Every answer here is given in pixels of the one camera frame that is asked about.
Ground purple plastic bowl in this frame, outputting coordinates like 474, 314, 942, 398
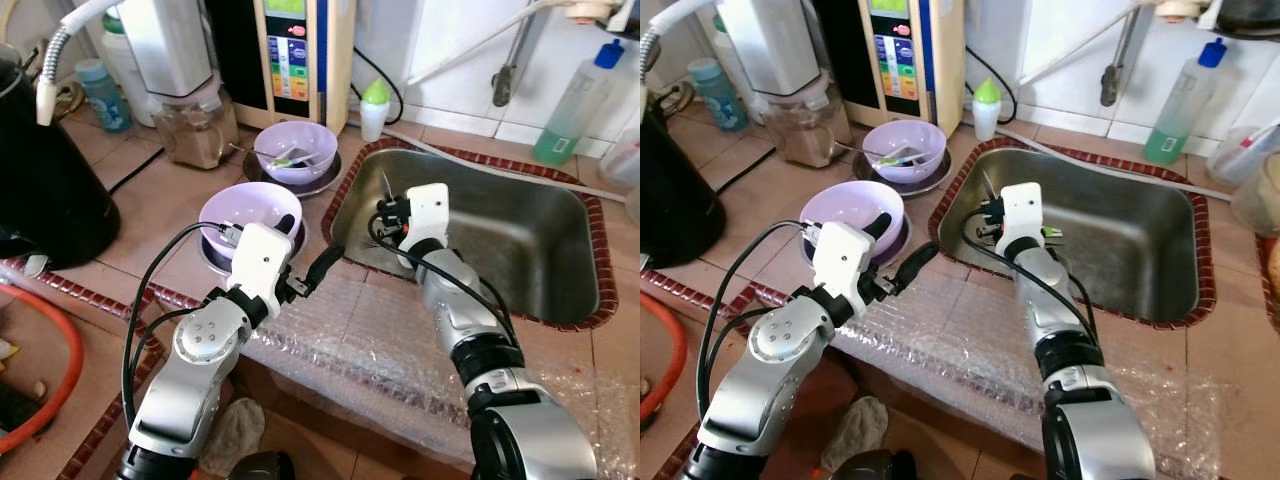
253, 120, 339, 186
862, 120, 948, 184
198, 182, 303, 259
800, 180, 906, 257

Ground clear bubble wrap sheet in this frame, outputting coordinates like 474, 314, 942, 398
150, 260, 626, 471
760, 280, 1226, 471

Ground small white bottle green cap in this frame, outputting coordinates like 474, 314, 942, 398
360, 78, 391, 141
972, 77, 1003, 141

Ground glass jar brown powder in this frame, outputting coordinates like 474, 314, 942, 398
152, 78, 239, 169
770, 75, 851, 168

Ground stainless steel sink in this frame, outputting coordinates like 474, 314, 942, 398
938, 148, 1207, 324
330, 148, 601, 326

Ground crumpled cloth rag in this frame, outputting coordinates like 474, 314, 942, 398
820, 395, 889, 474
200, 398, 266, 476

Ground beige water ionizer colourful panel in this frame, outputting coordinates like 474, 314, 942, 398
253, 0, 357, 136
860, 0, 966, 136

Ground green soap bottle blue cap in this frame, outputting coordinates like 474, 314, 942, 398
532, 40, 626, 166
1143, 38, 1229, 166

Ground small teal bottle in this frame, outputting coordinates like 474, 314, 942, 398
75, 58, 133, 133
688, 57, 749, 131

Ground black kettle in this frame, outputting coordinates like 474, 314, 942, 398
0, 45, 122, 270
640, 95, 729, 270

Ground orange plastic basin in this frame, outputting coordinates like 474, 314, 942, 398
640, 292, 691, 423
0, 285, 87, 457

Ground white appliance housing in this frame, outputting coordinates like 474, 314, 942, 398
118, 0, 216, 99
720, 0, 819, 97

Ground clear plastic cup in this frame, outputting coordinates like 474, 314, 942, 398
598, 125, 641, 191
1205, 125, 1261, 187

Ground white plastic jug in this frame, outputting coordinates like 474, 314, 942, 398
100, 10, 161, 127
712, 10, 771, 121

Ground clear plastic jar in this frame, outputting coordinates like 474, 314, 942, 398
1230, 150, 1280, 237

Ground white tube red print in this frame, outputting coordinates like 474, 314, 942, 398
1235, 120, 1280, 161

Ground clear bag brown pastries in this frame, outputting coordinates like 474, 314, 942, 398
1265, 235, 1280, 331

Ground dark round pan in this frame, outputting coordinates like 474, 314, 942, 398
1215, 0, 1280, 36

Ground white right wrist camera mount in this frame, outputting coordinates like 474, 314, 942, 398
400, 183, 451, 271
1000, 183, 1047, 263

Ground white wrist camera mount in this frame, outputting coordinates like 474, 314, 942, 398
812, 222, 883, 313
400, 183, 451, 271
228, 222, 294, 311
1000, 183, 1047, 263

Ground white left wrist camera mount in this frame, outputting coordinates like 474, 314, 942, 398
812, 222, 883, 313
228, 222, 294, 311

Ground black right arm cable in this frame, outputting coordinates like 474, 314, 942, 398
963, 210, 1103, 348
368, 215, 521, 351

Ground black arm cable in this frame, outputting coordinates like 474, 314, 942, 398
963, 210, 1103, 348
119, 222, 241, 433
696, 220, 816, 443
368, 215, 521, 351

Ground thin white hose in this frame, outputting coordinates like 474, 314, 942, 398
1000, 125, 1237, 201
390, 125, 631, 201

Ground black ionizer power cord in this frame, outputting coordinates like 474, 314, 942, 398
965, 45, 1019, 124
352, 45, 405, 127

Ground black kettle power cord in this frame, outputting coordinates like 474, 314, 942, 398
108, 148, 166, 197
722, 148, 781, 197

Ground metal wall tap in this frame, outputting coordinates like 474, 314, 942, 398
490, 10, 541, 108
1100, 5, 1141, 108

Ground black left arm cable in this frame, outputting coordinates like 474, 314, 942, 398
119, 222, 241, 433
696, 220, 816, 443

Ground flexible grey hose white head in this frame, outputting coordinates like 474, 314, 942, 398
640, 0, 719, 87
37, 0, 126, 127

